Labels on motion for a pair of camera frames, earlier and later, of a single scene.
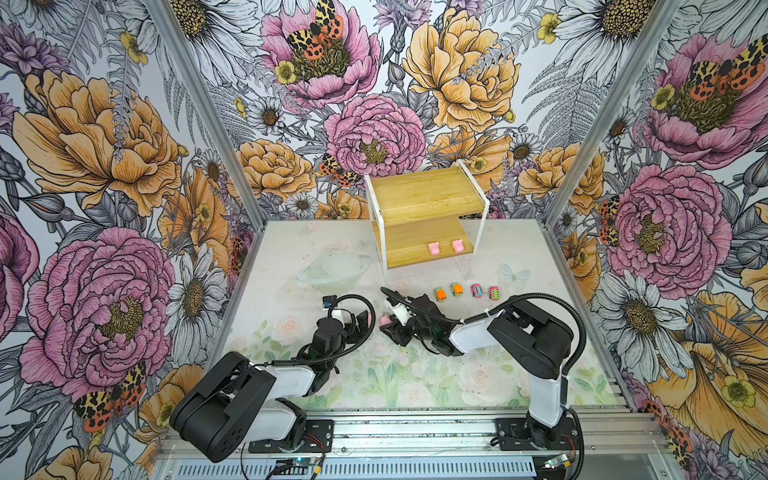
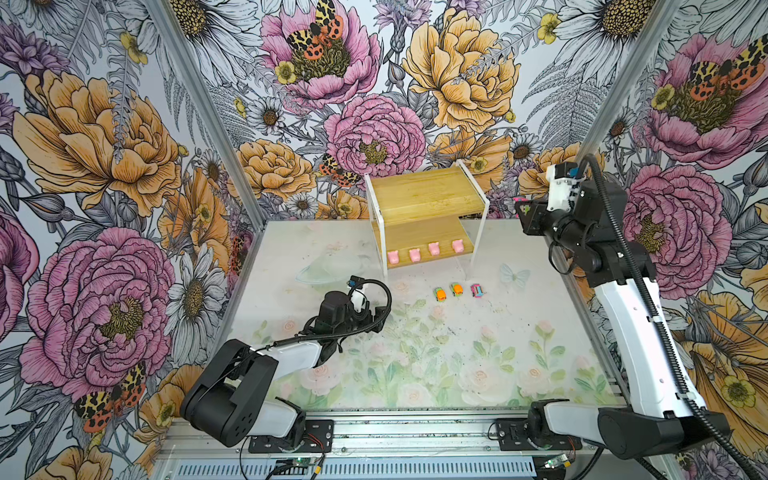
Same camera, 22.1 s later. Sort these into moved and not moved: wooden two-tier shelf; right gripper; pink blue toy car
Moved: right gripper
Not moved: pink blue toy car; wooden two-tier shelf
